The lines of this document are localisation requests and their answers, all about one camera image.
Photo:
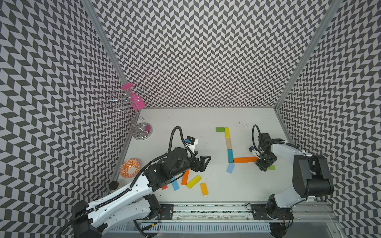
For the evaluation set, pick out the light blue block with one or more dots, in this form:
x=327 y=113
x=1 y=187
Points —
x=230 y=168

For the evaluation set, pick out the yellow-orange block lower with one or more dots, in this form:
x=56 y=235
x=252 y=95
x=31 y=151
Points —
x=204 y=189

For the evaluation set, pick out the natural wood block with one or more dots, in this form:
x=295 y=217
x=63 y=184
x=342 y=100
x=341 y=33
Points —
x=229 y=143

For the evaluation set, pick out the teal block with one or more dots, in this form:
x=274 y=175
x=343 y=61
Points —
x=230 y=156

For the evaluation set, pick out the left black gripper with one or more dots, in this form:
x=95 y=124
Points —
x=202 y=165

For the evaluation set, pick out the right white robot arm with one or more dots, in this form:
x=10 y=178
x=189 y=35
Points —
x=311 y=177

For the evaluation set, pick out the metal base rail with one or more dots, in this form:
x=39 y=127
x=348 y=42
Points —
x=237 y=217

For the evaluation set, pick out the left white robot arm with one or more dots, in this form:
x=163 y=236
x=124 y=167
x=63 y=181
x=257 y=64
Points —
x=136 y=200

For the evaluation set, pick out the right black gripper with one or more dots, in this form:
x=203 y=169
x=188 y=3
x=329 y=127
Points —
x=264 y=166

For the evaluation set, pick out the black round puck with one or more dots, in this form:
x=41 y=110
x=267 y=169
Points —
x=113 y=185

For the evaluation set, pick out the yellow-green long block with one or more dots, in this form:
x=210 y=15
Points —
x=193 y=182

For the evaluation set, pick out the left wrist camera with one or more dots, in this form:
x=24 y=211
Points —
x=191 y=143

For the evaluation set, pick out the orange patterned plate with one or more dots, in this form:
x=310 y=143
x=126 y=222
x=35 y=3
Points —
x=130 y=168

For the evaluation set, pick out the blue block left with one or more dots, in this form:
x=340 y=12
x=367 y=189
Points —
x=175 y=184

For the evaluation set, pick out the yellow block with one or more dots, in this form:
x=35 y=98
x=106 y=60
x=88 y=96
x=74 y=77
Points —
x=227 y=132

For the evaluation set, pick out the pink wire jewelry stand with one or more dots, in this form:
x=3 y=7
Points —
x=128 y=98

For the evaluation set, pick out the orange block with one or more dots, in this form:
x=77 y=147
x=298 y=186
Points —
x=252 y=159
x=241 y=160
x=185 y=178

